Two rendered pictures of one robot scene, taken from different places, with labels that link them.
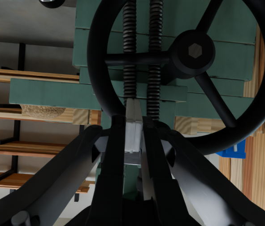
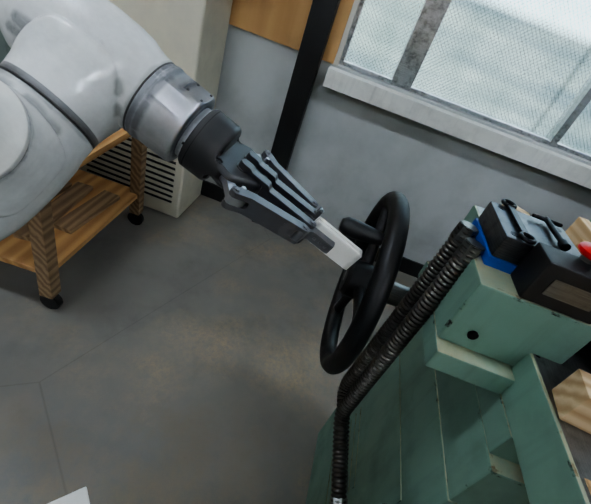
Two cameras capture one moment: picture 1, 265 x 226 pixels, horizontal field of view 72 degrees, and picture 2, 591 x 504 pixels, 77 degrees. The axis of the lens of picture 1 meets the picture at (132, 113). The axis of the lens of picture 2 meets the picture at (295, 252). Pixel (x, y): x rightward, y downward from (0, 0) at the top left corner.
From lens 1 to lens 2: 0.48 m
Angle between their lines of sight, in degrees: 89
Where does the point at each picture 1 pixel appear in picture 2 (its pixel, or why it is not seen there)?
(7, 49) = not seen: outside the picture
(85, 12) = (430, 491)
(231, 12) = not seen: hidden behind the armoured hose
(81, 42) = (460, 472)
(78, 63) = (485, 460)
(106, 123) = (459, 300)
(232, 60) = not seen: hidden behind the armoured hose
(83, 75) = (497, 436)
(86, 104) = (536, 395)
